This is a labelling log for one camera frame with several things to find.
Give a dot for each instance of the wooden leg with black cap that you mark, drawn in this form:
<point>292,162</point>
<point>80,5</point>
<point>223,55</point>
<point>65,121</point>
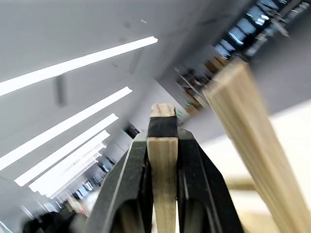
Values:
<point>162,170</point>

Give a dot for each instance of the wooden bar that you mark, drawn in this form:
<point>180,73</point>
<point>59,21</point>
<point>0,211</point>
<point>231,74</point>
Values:
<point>252,136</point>

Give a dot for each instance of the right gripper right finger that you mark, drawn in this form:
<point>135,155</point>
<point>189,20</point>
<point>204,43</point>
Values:
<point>201,174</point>

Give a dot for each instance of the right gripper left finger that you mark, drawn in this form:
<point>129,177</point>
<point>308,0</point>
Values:
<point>121,179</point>

